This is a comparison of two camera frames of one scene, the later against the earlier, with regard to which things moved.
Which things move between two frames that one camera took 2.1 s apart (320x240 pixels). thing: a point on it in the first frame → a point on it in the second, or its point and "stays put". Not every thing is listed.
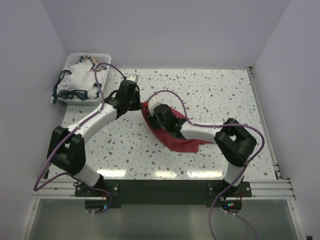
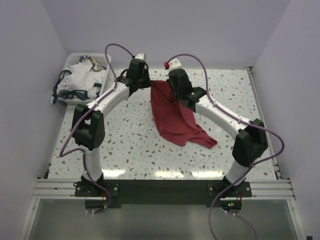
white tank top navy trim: [78, 81] stays put
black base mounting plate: [163, 192] stays put
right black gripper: [151, 119] → [168, 81]
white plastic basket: [104, 59] stays put
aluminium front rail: [58, 188] stays put
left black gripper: [138, 106] → [148, 82]
